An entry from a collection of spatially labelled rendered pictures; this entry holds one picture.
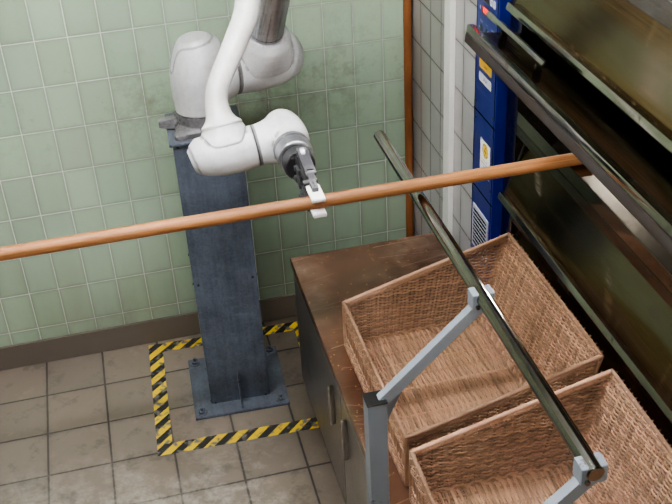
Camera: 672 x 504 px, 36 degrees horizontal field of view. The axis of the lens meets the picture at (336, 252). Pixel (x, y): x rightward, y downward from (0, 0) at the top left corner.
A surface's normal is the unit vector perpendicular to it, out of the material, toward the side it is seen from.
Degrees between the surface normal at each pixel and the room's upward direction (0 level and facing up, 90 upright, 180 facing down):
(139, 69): 90
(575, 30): 70
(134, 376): 0
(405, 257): 0
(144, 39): 90
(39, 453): 0
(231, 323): 90
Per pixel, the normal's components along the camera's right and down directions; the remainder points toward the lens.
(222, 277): 0.20, 0.53
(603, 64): -0.93, -0.13
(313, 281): -0.05, -0.84
